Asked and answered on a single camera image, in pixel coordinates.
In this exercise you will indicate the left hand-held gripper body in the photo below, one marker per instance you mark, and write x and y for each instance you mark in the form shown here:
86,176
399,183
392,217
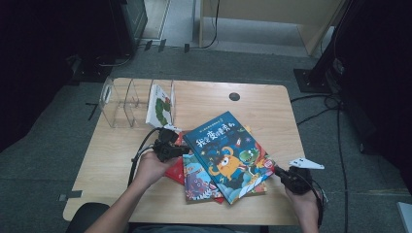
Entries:
166,150

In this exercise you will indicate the light blue animals picture book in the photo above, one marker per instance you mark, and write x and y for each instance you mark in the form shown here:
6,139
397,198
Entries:
197,181

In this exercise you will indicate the light wooden cabinet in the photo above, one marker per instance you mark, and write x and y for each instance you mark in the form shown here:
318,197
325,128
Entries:
275,13

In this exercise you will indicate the black metal stand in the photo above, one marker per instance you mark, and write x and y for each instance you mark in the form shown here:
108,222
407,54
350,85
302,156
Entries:
319,77

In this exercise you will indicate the grey tape strip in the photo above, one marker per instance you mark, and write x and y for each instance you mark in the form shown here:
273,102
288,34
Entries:
71,195

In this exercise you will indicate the person's right hand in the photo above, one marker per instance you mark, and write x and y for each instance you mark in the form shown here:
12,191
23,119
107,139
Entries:
304,204

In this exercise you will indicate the person's grey clothing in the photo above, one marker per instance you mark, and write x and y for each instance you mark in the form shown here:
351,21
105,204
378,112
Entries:
181,229

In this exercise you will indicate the black chair seat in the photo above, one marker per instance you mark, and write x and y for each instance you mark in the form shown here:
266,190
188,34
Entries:
84,216

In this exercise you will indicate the clear acrylic book rack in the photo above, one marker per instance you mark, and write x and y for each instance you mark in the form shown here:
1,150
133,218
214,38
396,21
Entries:
123,106

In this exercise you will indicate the person's left hand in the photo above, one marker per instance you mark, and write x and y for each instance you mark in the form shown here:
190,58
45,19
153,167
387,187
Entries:
152,170

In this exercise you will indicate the dark box on floor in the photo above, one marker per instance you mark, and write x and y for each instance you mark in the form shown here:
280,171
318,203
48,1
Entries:
129,22

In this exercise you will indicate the dark blue monster picture book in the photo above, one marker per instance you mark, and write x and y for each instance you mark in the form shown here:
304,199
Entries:
223,152

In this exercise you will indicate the white object on floor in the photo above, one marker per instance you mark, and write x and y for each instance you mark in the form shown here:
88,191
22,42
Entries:
405,218

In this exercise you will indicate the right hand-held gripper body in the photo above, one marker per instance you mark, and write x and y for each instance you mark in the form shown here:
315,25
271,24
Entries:
299,181

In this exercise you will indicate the white caterpillar picture book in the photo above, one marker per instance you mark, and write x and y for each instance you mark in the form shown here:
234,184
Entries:
158,106

